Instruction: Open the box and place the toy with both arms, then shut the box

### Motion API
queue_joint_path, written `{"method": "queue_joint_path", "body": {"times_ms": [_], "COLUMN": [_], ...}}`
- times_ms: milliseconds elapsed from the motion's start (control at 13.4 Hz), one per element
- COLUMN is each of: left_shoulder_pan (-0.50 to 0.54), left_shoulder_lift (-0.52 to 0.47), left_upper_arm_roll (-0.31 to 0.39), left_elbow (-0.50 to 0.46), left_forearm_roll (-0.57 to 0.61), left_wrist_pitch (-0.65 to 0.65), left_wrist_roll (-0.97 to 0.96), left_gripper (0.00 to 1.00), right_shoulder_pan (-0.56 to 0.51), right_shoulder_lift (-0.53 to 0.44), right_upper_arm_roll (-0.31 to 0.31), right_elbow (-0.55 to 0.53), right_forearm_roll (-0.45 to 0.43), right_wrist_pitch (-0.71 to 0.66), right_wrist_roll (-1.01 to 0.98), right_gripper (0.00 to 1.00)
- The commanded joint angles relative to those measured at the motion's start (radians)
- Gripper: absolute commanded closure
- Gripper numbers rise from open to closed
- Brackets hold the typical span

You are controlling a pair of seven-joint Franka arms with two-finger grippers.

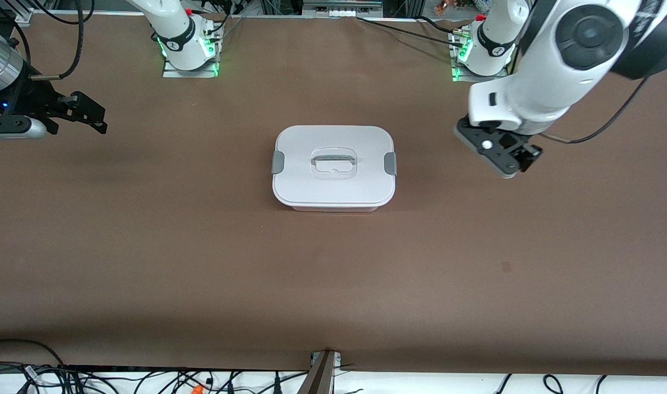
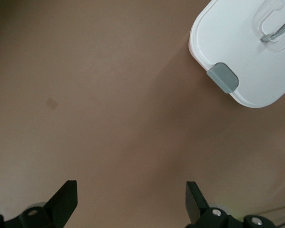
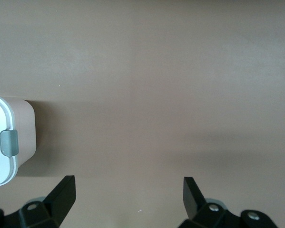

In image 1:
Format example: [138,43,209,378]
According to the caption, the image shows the white box lid grey clips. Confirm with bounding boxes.
[271,125,398,208]

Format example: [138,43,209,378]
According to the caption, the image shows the pink plastic storage box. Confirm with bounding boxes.
[279,201,391,213]

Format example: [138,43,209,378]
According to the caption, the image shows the white power strip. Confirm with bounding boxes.
[302,0,384,18]

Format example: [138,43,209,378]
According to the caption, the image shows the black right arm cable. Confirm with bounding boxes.
[30,0,86,81]

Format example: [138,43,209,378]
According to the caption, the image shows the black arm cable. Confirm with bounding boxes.
[30,0,86,81]
[540,77,651,146]

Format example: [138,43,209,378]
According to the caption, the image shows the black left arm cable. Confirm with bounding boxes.
[540,77,651,146]

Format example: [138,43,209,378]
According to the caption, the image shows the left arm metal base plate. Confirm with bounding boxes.
[452,60,509,84]

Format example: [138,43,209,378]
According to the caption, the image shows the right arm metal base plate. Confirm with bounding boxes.
[163,55,219,78]

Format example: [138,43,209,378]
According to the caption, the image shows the short black cable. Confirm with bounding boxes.
[416,15,461,34]

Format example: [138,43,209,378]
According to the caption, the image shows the long black cable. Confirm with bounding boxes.
[357,15,465,49]

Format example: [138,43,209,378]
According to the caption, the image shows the looped black cable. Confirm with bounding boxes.
[0,338,66,368]

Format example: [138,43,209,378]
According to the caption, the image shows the grey metal bracket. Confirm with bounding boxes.
[298,350,343,394]

